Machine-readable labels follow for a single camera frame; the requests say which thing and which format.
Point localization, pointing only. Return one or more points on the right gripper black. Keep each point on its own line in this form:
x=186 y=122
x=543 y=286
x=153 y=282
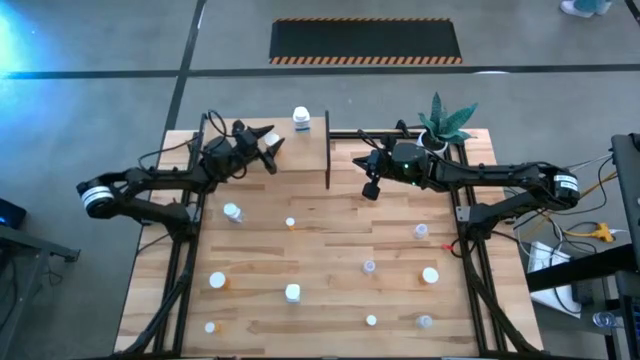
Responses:
x=386 y=162

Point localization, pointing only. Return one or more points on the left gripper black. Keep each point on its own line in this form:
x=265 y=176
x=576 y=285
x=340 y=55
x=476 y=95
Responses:
x=225 y=155

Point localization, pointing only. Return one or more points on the white bottle with blue label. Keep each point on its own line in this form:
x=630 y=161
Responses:
x=301 y=119

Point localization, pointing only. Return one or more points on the pale bottle with white cap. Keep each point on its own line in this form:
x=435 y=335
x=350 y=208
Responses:
x=232 y=212

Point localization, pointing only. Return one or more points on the small orange pill bottle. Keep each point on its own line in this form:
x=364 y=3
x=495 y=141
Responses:
x=371 y=320
x=290 y=222
x=210 y=327

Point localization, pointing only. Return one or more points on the clear pill bottle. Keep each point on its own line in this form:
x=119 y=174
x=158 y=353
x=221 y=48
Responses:
x=421 y=230
x=425 y=321
x=369 y=266

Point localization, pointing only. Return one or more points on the white melatonin bottle teal label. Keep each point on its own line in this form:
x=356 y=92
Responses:
x=292 y=292

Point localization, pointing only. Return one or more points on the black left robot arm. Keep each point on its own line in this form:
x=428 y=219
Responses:
x=150 y=176

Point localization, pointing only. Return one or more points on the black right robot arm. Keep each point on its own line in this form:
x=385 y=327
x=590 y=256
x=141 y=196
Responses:
x=500 y=175

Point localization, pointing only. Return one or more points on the wooden shelf with black legs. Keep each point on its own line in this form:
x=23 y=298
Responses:
x=300 y=155

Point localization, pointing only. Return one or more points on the snake plant in white pot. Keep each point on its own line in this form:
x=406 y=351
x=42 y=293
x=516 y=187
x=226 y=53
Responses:
x=442 y=117

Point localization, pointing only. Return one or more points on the small red connector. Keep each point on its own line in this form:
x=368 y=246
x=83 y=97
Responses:
x=446 y=245

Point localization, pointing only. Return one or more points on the black hazard-striped floor mat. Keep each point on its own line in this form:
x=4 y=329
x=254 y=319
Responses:
x=365 y=40

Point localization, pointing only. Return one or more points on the white power strip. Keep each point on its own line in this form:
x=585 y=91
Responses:
x=542 y=260

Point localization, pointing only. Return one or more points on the person's foot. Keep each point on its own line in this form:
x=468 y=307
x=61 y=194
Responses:
x=575 y=9

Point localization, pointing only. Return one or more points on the dark device with blue light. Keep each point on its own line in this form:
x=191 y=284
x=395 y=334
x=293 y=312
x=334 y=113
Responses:
x=12 y=212

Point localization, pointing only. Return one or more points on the black equipment cart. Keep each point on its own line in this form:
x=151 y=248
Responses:
x=627 y=200

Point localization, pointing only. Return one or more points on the clear plastic water bottle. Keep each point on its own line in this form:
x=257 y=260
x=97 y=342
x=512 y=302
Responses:
x=606 y=319

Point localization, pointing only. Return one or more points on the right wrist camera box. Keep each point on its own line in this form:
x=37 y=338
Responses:
x=371 y=191

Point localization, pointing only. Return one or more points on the grey metal mounting bracket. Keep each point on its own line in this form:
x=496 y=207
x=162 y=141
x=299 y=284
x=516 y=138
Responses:
x=194 y=214
x=462 y=214

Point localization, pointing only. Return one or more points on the black aluminium rig frame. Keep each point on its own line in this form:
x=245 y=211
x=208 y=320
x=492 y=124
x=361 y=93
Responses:
x=188 y=290

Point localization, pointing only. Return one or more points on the black desk frame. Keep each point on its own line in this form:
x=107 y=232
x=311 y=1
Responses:
x=30 y=240

